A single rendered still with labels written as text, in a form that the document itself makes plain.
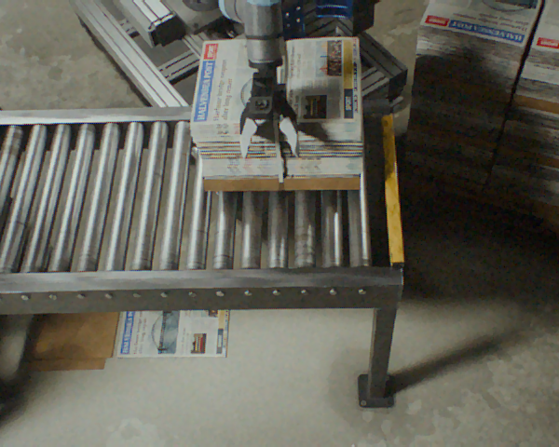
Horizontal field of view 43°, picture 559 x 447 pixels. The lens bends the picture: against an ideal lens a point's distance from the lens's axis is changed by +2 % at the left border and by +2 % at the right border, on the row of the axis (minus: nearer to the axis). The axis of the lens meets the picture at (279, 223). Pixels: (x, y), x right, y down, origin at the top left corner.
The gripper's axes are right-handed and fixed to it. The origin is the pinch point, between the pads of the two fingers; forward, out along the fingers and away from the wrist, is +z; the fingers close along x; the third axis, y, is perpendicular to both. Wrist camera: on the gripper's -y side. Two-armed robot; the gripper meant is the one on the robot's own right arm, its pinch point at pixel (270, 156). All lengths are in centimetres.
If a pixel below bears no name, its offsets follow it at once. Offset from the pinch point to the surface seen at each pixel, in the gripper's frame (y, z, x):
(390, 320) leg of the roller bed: 8, 46, -26
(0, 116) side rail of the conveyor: 39, 1, 77
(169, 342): 56, 85, 45
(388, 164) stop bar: 23.1, 10.7, -26.3
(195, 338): 57, 85, 36
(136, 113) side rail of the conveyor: 40, 1, 40
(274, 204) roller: 15.8, 17.8, 1.6
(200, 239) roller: 7.5, 23.1, 18.8
